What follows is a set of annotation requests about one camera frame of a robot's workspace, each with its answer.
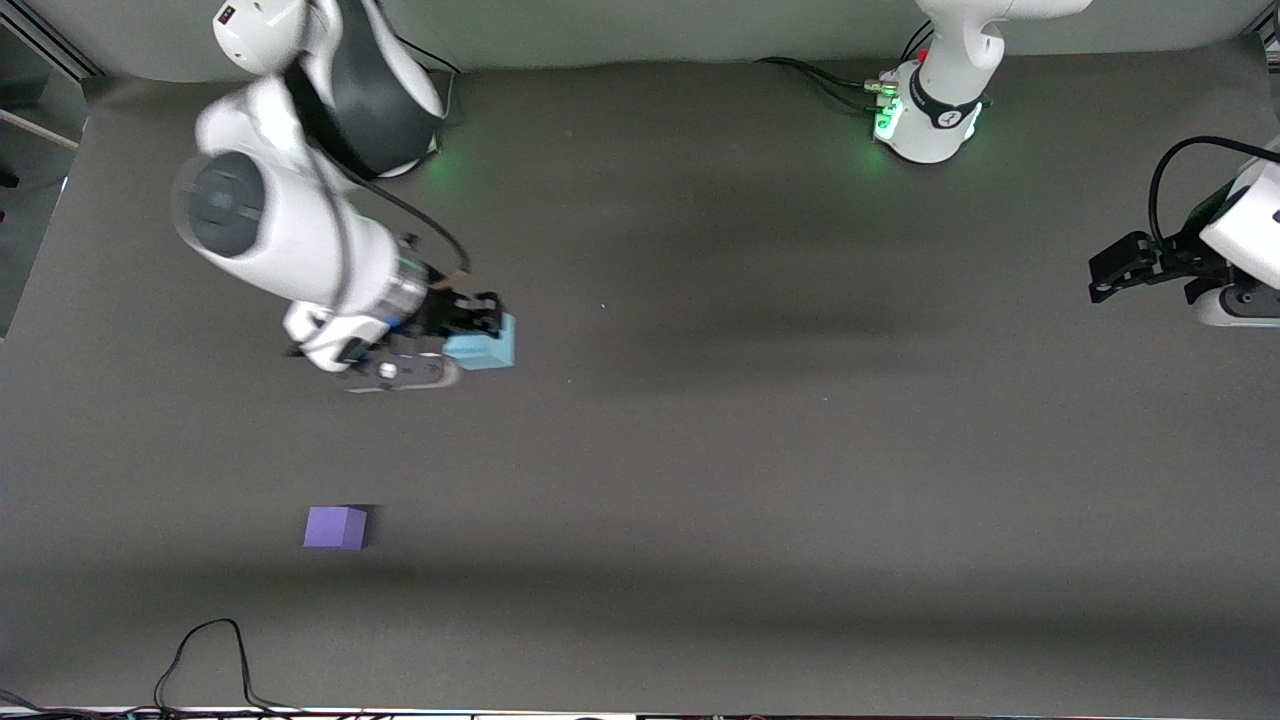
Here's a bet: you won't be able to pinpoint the light blue foam block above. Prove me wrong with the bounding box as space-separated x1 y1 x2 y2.
443 312 518 372

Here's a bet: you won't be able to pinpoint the purple foam block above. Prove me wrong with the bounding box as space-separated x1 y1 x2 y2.
303 505 369 551

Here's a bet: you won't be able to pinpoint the dark grey table mat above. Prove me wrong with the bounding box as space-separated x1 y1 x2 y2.
0 35 1280 716

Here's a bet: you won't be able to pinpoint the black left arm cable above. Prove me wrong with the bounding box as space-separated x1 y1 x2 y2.
1148 136 1280 249

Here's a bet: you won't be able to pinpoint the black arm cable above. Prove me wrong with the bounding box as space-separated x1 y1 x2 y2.
1148 136 1280 249
340 165 473 291

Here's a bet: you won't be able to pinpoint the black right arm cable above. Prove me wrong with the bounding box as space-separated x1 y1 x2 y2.
340 165 473 291

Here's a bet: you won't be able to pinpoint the black right base cables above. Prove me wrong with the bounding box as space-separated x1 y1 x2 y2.
395 35 463 81

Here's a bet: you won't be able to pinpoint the black base cables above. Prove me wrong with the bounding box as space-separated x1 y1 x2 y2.
755 20 936 114
395 35 463 81

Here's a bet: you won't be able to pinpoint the black left base cables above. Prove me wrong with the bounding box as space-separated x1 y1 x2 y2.
755 20 936 114

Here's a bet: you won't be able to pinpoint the looped thin black cable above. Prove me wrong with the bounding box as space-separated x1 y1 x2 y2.
153 618 301 714

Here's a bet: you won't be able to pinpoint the aluminium frame rail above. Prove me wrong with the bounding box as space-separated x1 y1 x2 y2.
8 0 103 81

